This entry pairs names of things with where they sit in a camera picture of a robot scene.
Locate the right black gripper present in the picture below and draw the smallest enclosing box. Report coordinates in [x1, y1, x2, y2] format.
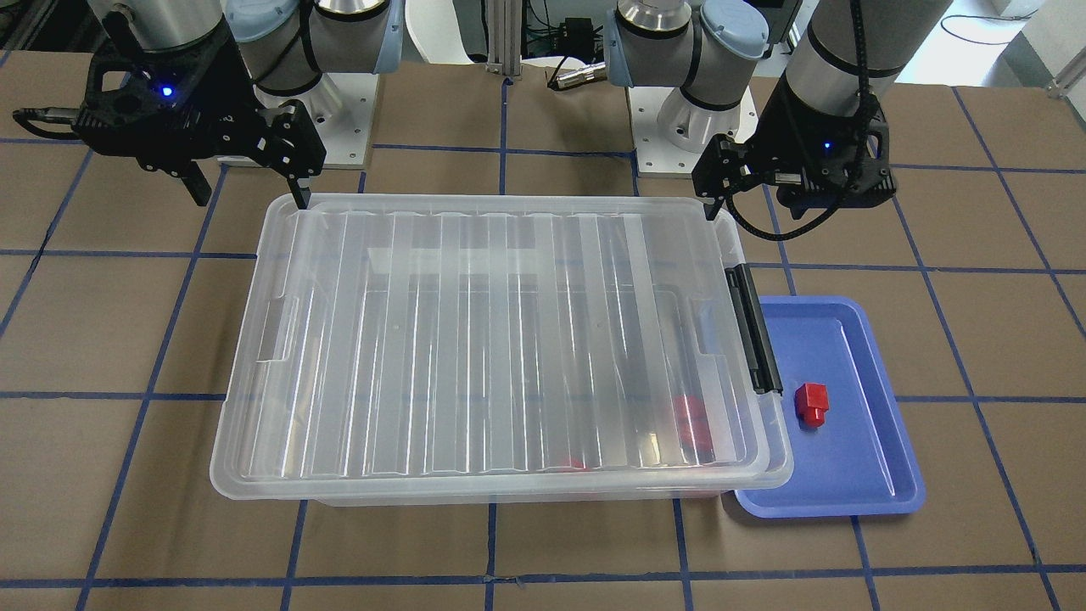
[71, 22, 327, 211]

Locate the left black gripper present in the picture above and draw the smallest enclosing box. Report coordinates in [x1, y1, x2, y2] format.
[691, 82, 898, 222]

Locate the red block from tray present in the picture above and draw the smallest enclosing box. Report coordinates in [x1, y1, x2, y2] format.
[792, 382, 830, 429]

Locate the clear plastic box lid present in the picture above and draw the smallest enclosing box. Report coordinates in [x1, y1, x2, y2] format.
[210, 193, 794, 502]

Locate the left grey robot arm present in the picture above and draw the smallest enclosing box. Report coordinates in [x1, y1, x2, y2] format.
[602, 1, 948, 241]

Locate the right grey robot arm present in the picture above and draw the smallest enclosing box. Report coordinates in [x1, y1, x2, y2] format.
[65, 1, 405, 211]

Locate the red block in box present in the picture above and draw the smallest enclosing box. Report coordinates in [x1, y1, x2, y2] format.
[672, 395, 714, 451]
[556, 457, 592, 473]

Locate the clear plastic storage box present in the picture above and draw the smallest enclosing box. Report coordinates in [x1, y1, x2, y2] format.
[301, 211, 794, 507]

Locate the blue plastic tray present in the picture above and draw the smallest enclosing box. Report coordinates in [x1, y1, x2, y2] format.
[736, 295, 926, 519]

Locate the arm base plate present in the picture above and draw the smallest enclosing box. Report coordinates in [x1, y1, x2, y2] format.
[627, 87, 758, 177]
[249, 69, 379, 169]

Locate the aluminium frame post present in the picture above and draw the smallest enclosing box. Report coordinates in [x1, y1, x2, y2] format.
[484, 0, 526, 81]

